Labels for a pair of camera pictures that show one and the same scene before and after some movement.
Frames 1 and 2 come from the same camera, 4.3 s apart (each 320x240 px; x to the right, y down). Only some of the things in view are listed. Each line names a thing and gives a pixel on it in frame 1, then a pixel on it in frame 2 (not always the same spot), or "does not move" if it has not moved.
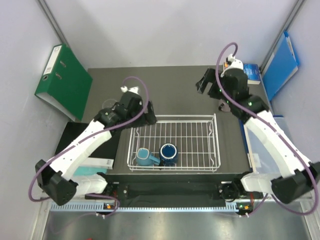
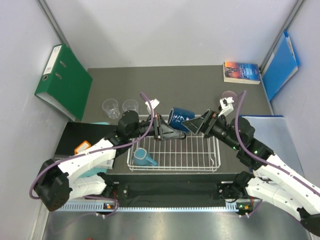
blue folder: (283, 64) does not move
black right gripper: (209, 77) -> (204, 124)
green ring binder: (65, 83) does not move
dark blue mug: (168, 155) -> (177, 115)
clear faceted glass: (108, 103) does not move
